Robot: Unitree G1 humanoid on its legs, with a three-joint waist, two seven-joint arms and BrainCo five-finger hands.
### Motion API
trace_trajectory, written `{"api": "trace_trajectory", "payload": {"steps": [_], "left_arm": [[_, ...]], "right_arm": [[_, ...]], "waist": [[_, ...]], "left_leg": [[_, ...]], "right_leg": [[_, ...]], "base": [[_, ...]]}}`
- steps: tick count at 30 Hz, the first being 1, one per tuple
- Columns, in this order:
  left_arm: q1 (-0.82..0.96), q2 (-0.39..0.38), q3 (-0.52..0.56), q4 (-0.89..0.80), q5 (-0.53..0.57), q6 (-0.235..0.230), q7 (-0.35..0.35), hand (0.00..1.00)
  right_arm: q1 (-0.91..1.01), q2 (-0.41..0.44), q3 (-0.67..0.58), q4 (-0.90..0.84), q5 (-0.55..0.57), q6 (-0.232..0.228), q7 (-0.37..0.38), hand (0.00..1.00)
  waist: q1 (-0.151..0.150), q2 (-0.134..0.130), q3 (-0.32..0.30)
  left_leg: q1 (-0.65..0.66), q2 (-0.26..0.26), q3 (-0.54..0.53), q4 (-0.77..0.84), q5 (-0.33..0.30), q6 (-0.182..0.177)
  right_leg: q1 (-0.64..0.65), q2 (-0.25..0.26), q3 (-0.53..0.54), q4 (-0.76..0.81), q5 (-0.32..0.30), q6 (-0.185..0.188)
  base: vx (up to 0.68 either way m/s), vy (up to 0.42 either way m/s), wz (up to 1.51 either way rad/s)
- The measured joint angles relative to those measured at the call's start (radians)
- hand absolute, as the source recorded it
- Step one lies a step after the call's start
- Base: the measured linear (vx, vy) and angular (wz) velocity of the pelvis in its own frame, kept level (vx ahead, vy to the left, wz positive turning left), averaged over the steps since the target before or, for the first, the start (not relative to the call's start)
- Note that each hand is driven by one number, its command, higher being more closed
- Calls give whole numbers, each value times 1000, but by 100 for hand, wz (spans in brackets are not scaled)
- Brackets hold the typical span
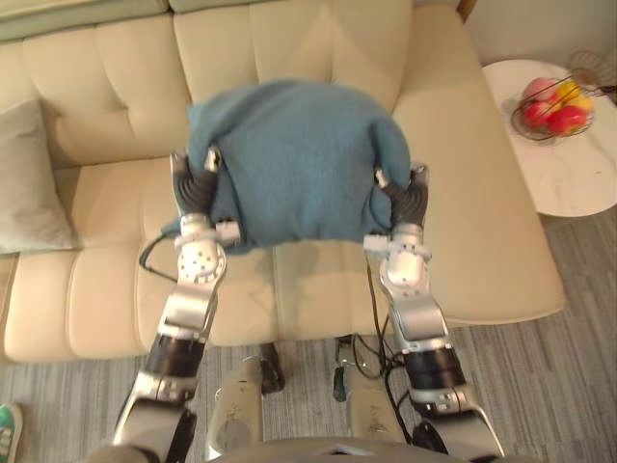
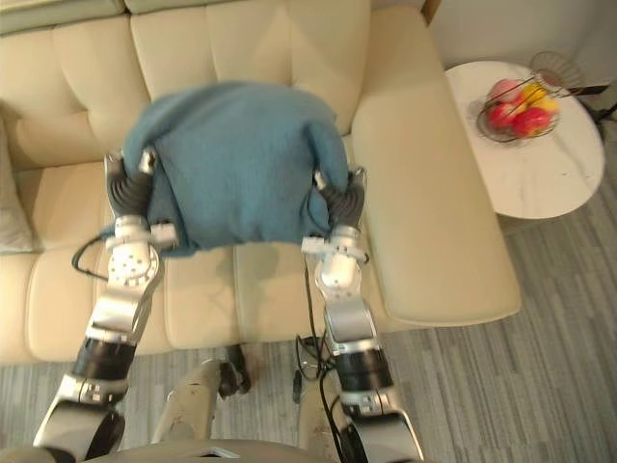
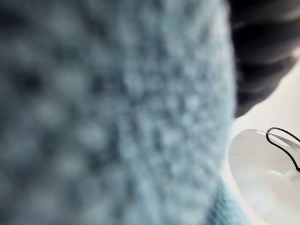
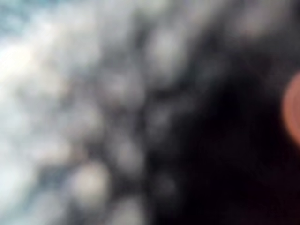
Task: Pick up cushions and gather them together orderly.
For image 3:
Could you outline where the light blue knitted cushion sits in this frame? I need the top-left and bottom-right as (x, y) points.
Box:
(0, 0), (253, 225)

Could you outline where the thin black wire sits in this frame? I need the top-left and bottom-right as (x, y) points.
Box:
(266, 127), (300, 174)

